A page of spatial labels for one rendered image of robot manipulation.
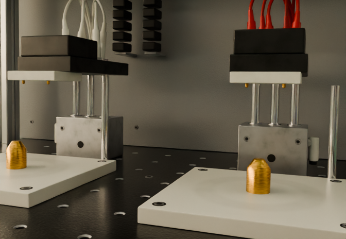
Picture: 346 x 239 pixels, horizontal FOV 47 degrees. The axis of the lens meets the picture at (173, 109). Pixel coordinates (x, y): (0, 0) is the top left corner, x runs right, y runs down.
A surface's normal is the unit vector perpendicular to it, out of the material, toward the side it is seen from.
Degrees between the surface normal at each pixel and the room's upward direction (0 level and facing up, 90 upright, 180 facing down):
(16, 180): 0
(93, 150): 90
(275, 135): 90
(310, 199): 0
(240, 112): 90
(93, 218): 0
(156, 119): 90
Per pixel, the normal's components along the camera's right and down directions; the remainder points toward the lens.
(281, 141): -0.33, 0.05
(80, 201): 0.01, -1.00
